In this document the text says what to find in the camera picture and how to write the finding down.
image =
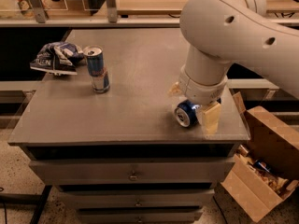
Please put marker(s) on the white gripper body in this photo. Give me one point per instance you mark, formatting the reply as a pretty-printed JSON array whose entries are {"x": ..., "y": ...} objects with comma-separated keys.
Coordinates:
[{"x": 201, "y": 91}]

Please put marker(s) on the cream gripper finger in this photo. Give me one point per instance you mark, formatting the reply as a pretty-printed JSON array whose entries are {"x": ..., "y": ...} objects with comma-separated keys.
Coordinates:
[
  {"x": 208, "y": 117},
  {"x": 175, "y": 90}
]

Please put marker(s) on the blue pepsi can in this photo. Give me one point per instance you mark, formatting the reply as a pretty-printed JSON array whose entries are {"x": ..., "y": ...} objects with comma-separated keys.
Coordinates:
[{"x": 185, "y": 113}]

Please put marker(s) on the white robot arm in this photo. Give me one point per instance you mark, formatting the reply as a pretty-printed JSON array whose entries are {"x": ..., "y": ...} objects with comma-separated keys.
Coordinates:
[{"x": 224, "y": 32}]

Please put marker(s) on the red bull can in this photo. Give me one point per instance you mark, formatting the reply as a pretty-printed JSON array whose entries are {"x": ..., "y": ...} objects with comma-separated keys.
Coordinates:
[{"x": 98, "y": 72}]

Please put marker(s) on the open cardboard box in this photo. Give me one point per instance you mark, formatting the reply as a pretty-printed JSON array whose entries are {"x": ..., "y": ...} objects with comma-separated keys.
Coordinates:
[{"x": 266, "y": 170}]

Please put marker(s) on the grey drawer cabinet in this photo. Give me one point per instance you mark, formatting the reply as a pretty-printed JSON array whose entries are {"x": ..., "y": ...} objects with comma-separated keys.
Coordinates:
[{"x": 86, "y": 144}]

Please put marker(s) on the grey metal railing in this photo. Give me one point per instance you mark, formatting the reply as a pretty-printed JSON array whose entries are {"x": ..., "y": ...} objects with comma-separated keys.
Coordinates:
[{"x": 74, "y": 13}]

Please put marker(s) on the top drawer round knob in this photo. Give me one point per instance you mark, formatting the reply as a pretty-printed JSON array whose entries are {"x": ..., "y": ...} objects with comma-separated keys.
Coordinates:
[{"x": 133, "y": 176}]

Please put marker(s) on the crumpled blue chip bag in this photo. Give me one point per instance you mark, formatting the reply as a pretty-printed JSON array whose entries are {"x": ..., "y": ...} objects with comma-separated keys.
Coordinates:
[{"x": 58, "y": 58}]

